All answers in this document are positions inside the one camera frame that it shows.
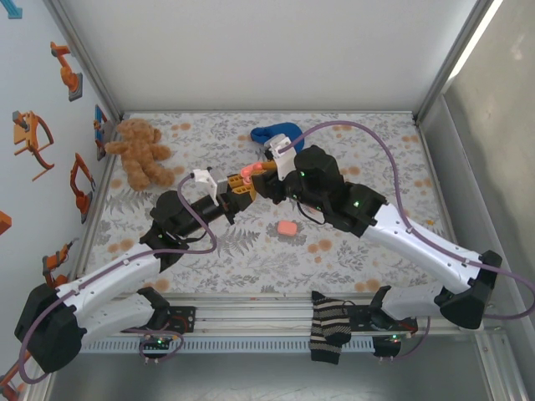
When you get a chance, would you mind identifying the aluminium side rail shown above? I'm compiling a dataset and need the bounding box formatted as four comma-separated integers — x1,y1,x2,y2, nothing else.
415,119,530,401
24,119,125,401

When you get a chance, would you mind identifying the floral patterned table mat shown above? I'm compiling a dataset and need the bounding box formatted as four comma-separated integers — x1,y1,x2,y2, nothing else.
89,111,446,296

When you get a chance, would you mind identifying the blue fabric pouch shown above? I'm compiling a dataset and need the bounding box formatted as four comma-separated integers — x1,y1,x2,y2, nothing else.
249,123,305,154

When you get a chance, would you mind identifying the orange claw wall sticker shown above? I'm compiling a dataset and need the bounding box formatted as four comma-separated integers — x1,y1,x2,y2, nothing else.
12,110,55,181

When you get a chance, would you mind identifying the white slotted cable duct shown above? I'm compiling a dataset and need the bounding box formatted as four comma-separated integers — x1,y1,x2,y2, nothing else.
81,336,375,355

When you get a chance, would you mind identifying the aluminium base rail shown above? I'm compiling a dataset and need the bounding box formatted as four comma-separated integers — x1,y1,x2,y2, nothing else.
41,292,461,338

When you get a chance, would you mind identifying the black beige striped sock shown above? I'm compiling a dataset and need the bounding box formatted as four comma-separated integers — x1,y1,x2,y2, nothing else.
308,290,353,367

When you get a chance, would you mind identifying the blue orange wall sticker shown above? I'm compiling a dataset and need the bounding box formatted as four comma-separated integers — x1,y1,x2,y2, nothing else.
94,104,110,162

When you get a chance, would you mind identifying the small controller circuit board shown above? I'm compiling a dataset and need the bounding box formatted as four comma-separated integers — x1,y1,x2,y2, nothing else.
140,333,179,350
374,332,413,348

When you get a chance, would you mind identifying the brown teddy bear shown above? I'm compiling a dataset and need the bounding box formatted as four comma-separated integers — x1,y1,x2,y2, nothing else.
103,118,176,192

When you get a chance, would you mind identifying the aluminium frame post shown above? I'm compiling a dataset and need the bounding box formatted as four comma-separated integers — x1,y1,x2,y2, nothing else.
41,0,125,124
411,0,505,124

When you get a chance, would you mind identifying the thin aluminium rear rail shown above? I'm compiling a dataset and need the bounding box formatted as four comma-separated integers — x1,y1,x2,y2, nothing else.
120,109,419,116

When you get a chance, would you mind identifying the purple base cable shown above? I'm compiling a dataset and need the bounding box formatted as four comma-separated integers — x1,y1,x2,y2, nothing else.
120,320,185,365
373,317,432,363

